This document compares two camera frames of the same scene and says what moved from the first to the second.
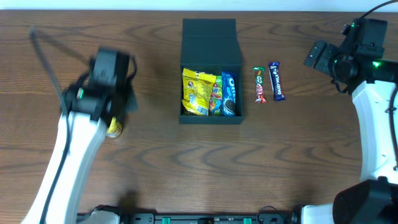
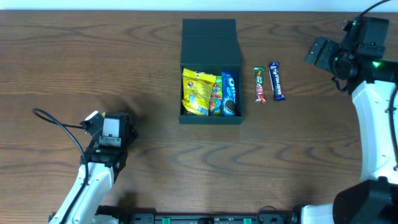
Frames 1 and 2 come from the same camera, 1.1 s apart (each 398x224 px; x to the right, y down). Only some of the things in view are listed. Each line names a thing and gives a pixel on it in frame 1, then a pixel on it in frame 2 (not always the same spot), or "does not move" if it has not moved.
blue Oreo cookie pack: x=229 y=82 does not move
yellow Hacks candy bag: x=197 y=87 does not move
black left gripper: x=121 y=109 -> x=131 y=130
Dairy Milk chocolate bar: x=274 y=68 does not move
